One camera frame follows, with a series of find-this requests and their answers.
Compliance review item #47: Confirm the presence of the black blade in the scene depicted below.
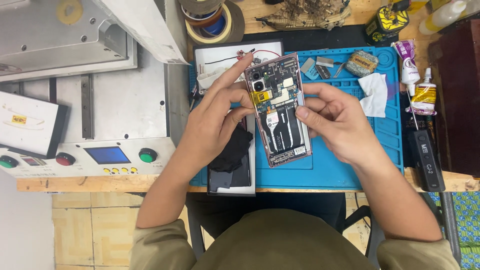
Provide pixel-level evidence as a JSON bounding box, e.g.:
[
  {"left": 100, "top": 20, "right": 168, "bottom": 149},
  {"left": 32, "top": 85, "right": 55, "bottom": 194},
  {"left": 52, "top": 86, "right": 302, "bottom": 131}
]
[{"left": 314, "top": 64, "right": 332, "bottom": 80}]

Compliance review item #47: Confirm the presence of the black mat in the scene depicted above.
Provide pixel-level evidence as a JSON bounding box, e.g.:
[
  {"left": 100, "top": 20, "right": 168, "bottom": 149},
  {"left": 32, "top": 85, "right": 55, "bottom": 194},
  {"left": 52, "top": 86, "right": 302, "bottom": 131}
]
[{"left": 242, "top": 24, "right": 392, "bottom": 53}]

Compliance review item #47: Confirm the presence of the black wire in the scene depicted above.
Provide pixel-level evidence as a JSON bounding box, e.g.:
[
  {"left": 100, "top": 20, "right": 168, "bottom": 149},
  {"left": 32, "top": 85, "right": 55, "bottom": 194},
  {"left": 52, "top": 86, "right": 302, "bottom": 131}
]
[{"left": 204, "top": 55, "right": 241, "bottom": 65}]

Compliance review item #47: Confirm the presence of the blue tape roll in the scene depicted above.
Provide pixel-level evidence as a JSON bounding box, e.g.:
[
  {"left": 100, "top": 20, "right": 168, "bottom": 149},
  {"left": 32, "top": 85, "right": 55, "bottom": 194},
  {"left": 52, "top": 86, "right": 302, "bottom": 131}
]
[{"left": 202, "top": 15, "right": 226, "bottom": 37}]

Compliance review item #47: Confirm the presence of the purple glue tube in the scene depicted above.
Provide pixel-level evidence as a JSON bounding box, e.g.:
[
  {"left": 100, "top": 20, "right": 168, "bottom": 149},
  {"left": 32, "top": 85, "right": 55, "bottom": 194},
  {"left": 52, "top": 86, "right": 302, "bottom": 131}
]
[{"left": 391, "top": 39, "right": 421, "bottom": 131}]

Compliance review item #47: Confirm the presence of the dark brown box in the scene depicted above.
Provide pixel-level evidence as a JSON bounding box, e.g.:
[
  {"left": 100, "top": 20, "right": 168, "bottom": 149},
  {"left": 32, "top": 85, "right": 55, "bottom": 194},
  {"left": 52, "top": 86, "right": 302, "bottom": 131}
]
[{"left": 428, "top": 19, "right": 480, "bottom": 177}]

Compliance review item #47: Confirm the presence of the black cloth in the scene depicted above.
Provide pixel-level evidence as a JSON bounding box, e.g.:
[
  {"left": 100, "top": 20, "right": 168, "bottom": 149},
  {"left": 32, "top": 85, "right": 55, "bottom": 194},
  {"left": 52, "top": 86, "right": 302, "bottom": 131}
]
[{"left": 208, "top": 123, "right": 254, "bottom": 173}]

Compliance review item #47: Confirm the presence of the grey metal machine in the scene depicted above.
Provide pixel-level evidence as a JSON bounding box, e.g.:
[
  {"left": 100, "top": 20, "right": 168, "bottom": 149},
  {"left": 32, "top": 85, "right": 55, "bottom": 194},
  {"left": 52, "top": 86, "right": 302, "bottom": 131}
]
[{"left": 0, "top": 0, "right": 190, "bottom": 179}]

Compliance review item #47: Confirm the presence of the pink smartphone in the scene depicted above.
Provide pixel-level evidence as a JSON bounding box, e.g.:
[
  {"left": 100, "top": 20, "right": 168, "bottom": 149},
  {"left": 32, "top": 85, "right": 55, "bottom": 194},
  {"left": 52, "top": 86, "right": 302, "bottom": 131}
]
[{"left": 244, "top": 52, "right": 313, "bottom": 168}]

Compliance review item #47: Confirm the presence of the cream masking tape roll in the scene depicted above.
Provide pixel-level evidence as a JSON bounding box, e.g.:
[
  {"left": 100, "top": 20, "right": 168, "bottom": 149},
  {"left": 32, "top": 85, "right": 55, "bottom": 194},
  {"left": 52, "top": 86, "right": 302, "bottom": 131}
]
[{"left": 185, "top": 4, "right": 234, "bottom": 45}]

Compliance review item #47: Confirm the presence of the white tissue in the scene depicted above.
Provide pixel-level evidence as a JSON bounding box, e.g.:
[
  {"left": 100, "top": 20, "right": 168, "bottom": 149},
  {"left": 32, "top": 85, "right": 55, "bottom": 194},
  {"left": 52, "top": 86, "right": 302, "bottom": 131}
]
[{"left": 357, "top": 73, "right": 388, "bottom": 118}]

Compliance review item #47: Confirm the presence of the white plastic bottle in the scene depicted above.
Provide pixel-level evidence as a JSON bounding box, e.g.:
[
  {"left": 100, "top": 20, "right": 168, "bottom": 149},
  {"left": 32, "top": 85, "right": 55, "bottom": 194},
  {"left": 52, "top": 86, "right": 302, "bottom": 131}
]
[{"left": 419, "top": 0, "right": 469, "bottom": 35}]

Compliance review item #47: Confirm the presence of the wide brown tape roll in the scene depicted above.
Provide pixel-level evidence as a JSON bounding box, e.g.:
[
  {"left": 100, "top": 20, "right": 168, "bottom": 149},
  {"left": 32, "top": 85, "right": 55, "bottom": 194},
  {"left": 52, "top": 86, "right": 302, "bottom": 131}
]
[{"left": 225, "top": 0, "right": 246, "bottom": 43}]

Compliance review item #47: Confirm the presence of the person's right hand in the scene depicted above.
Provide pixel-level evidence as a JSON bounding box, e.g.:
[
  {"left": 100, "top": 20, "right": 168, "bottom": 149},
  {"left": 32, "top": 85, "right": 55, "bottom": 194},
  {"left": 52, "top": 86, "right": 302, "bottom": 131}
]
[{"left": 295, "top": 82, "right": 380, "bottom": 169}]

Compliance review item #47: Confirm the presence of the blue silicone repair mat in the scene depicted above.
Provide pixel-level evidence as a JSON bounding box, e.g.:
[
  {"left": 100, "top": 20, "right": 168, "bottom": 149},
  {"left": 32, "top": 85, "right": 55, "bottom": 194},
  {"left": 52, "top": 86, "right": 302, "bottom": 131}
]
[{"left": 188, "top": 46, "right": 405, "bottom": 190}]

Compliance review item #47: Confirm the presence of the black handheld tool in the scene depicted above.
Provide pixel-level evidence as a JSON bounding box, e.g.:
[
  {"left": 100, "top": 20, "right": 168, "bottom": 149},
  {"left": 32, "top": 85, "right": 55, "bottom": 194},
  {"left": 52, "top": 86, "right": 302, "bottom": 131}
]
[{"left": 408, "top": 128, "right": 446, "bottom": 193}]

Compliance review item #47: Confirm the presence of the dark grey phone cover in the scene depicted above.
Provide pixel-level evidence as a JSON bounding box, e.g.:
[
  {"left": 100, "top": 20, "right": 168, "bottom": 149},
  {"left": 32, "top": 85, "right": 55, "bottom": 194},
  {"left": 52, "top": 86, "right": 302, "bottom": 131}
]
[{"left": 209, "top": 154, "right": 251, "bottom": 190}]

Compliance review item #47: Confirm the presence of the white parts tray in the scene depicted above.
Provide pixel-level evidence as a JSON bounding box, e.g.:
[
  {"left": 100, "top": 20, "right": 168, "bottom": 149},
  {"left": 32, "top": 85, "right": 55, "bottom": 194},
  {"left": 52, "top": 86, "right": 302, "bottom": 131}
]
[{"left": 193, "top": 39, "right": 284, "bottom": 95}]

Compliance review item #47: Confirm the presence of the blue green patterned cloth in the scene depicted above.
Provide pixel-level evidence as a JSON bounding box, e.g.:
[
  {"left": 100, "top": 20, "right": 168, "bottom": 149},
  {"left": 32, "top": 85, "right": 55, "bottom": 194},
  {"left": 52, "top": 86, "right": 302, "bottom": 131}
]
[{"left": 429, "top": 192, "right": 480, "bottom": 270}]

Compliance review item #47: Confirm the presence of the person's olive shirt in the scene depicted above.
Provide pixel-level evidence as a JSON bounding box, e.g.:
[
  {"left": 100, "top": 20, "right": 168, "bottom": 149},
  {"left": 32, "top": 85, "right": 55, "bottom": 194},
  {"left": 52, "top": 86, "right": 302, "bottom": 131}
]
[{"left": 129, "top": 208, "right": 461, "bottom": 270}]

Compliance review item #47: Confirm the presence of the small black screwdriver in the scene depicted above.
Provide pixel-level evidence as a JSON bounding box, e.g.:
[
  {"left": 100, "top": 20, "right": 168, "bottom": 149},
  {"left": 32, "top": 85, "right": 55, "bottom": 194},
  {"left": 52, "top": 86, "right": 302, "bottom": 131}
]
[{"left": 189, "top": 84, "right": 200, "bottom": 112}]

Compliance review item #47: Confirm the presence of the yellow black can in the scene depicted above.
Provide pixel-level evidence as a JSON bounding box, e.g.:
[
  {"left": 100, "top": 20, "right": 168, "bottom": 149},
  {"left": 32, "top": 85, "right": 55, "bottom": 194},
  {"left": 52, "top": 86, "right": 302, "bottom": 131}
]
[{"left": 364, "top": 4, "right": 410, "bottom": 45}]

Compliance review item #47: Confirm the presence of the person's left hand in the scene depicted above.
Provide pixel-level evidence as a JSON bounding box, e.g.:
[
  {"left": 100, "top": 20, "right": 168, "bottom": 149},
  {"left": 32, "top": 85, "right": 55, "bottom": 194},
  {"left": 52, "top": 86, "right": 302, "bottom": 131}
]
[{"left": 176, "top": 53, "right": 257, "bottom": 177}]

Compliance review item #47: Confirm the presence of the white flat box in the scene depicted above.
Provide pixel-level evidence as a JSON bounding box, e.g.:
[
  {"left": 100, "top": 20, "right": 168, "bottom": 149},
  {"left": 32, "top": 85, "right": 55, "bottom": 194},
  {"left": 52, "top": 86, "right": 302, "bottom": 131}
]
[{"left": 0, "top": 90, "right": 69, "bottom": 160}]

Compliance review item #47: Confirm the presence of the yellow glue tube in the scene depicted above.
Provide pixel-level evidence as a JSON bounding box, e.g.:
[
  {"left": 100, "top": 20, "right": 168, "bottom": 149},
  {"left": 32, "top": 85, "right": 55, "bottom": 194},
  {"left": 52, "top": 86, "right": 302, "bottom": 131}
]
[{"left": 410, "top": 67, "right": 438, "bottom": 116}]

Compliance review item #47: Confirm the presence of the wooden ship model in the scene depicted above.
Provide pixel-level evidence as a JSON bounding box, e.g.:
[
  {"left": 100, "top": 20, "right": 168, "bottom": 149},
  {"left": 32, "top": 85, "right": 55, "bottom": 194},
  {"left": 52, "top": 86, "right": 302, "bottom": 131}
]
[{"left": 255, "top": 0, "right": 353, "bottom": 31}]

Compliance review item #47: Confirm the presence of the black chair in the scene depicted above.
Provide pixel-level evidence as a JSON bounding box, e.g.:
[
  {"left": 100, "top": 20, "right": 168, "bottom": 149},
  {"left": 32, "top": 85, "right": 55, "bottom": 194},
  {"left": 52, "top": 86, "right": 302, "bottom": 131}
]
[{"left": 343, "top": 191, "right": 463, "bottom": 265}]

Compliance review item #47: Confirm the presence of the grey blade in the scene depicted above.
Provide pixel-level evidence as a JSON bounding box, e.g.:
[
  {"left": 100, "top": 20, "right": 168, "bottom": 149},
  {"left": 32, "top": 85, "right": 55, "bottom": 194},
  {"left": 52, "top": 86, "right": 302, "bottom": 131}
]
[{"left": 300, "top": 57, "right": 316, "bottom": 74}]

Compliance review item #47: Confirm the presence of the red wire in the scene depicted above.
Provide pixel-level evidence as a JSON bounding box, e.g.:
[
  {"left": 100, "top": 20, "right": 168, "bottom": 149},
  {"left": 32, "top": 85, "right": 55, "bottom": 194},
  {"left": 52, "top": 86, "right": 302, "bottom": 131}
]
[{"left": 236, "top": 48, "right": 282, "bottom": 60}]

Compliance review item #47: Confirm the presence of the white tape strip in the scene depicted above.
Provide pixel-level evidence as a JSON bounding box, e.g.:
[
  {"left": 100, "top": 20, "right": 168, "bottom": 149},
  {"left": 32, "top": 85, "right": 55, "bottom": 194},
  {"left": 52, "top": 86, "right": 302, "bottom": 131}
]
[{"left": 197, "top": 68, "right": 226, "bottom": 91}]

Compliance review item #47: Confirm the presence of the black phone box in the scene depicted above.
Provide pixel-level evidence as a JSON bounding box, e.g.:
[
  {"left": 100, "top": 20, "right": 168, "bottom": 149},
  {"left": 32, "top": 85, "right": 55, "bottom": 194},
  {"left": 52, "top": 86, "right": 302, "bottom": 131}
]
[{"left": 207, "top": 114, "right": 257, "bottom": 197}]

